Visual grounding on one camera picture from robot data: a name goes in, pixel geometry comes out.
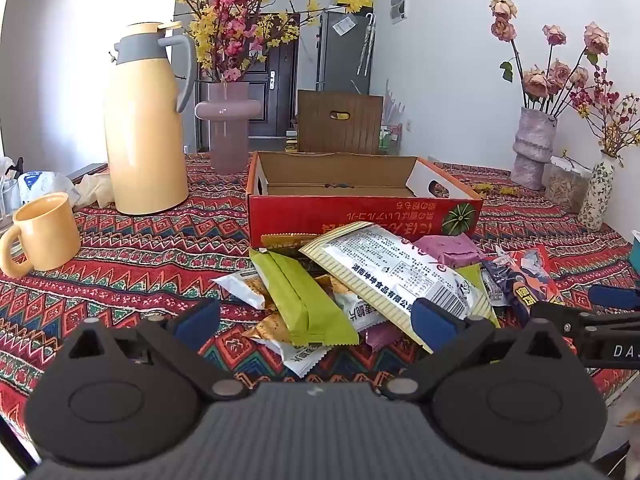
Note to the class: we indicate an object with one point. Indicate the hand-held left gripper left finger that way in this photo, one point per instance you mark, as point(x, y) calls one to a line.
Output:
point(197, 322)

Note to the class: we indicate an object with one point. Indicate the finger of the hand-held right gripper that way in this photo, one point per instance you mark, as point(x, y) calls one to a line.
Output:
point(615, 297)
point(555, 315)

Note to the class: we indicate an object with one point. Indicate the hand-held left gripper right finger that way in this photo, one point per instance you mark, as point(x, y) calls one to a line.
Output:
point(432, 322)

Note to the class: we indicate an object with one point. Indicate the red and blue snack packet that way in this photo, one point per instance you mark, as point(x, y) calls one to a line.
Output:
point(535, 275)

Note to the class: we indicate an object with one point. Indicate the green snack packet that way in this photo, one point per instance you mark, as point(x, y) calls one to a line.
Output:
point(305, 300)
point(475, 280)

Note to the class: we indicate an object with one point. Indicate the orange cracker snack packet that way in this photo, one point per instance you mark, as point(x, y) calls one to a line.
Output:
point(282, 245)

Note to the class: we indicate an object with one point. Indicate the red cardboard box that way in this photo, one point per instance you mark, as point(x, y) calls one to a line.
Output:
point(310, 220)

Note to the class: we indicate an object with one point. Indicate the teal cup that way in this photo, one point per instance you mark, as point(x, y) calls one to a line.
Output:
point(636, 255)

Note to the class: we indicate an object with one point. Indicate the person's pale printed clothing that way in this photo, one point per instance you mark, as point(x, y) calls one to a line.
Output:
point(629, 407)

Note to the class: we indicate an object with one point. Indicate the red patterned tablecloth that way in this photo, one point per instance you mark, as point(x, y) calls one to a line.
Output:
point(150, 270)

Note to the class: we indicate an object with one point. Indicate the white floral vase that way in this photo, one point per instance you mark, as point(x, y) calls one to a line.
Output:
point(597, 195)

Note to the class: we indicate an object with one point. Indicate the clear jar of seeds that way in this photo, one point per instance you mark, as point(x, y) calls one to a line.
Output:
point(565, 190)

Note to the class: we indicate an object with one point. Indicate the fallen yellow blossom sprig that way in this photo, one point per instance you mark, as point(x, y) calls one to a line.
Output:
point(495, 189)

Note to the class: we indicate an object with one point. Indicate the red and yellow twig bouquet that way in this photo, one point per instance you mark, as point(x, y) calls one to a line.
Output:
point(622, 142)

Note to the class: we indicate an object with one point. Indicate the beige cloth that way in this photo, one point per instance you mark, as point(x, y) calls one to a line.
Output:
point(97, 190)

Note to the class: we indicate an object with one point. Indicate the pink textured vase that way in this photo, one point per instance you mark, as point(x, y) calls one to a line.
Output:
point(532, 150)

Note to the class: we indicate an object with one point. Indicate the yellow mug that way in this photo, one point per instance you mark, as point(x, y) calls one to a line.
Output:
point(47, 235)

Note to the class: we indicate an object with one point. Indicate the yellow thermos jug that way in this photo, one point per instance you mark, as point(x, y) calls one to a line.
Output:
point(145, 150)

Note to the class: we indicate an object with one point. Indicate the dark smartphone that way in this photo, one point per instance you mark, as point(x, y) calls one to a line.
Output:
point(85, 172)

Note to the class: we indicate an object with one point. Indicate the pink glass vase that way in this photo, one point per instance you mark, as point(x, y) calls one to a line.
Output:
point(227, 135)

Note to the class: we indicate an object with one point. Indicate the white and blue plastic bag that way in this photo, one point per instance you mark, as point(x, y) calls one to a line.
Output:
point(45, 182)

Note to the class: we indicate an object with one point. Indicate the pale pink feather decoration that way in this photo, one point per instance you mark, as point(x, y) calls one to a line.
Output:
point(392, 105)

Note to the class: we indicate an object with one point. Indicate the brown wooden chair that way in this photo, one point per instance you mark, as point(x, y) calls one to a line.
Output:
point(320, 130)

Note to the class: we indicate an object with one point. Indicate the dark brown door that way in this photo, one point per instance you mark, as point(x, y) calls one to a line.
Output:
point(272, 110)

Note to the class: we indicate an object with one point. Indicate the dried pink roses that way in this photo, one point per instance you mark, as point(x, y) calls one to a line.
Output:
point(537, 82)

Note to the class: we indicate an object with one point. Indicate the grey refrigerator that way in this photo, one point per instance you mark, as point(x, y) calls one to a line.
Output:
point(340, 60)

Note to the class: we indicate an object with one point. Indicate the folded umbrella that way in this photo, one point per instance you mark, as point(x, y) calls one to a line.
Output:
point(369, 40)

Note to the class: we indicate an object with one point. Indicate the pink and yellow blossom branches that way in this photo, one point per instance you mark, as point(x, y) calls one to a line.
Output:
point(235, 35)

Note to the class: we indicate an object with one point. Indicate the white paper note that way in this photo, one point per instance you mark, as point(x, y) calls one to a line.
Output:
point(344, 26)

